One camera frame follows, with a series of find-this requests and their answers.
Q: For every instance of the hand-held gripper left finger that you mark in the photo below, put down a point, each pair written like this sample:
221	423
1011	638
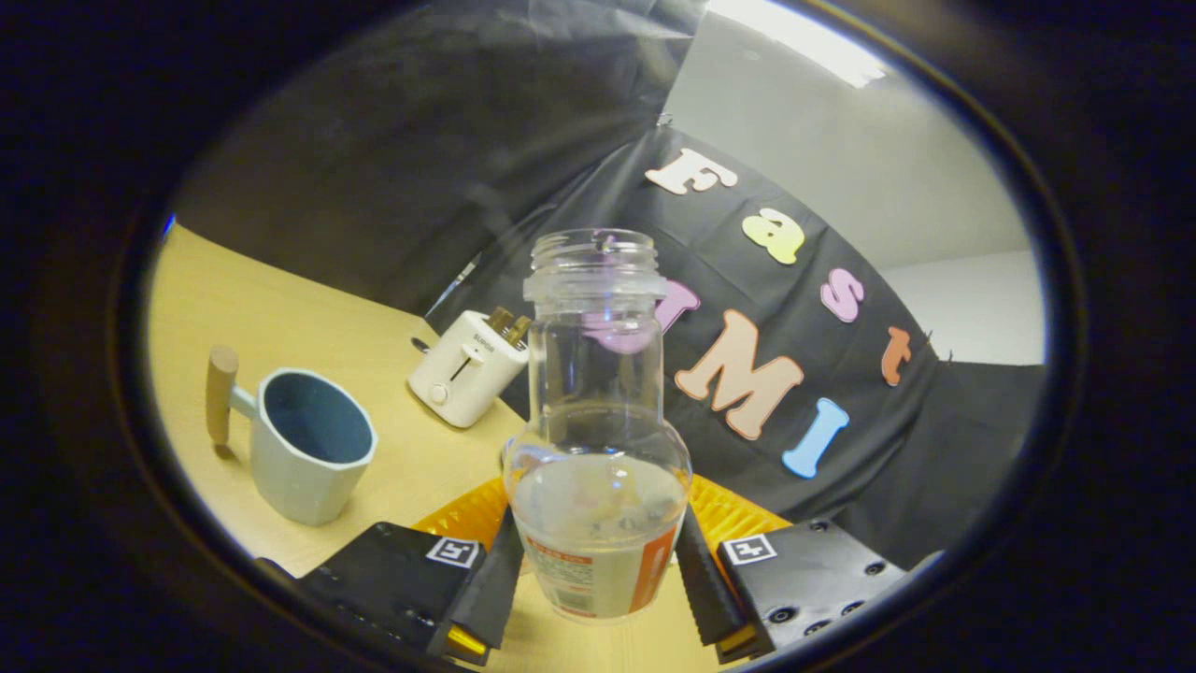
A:
495	589

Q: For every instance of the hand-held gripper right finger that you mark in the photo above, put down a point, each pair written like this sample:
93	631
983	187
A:
705	589

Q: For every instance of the clear juice bottle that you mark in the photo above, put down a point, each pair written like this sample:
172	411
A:
598	467

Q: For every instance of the white toaster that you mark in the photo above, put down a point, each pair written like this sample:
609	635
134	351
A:
462	369

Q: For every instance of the brown toast slices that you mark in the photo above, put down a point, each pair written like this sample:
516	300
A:
509	325

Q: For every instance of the white flat utensil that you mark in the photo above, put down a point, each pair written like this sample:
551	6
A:
453	285

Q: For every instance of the wooden table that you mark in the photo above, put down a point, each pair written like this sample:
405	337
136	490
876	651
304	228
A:
308	308

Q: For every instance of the black backdrop cloth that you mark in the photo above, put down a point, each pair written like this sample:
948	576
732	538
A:
420	140

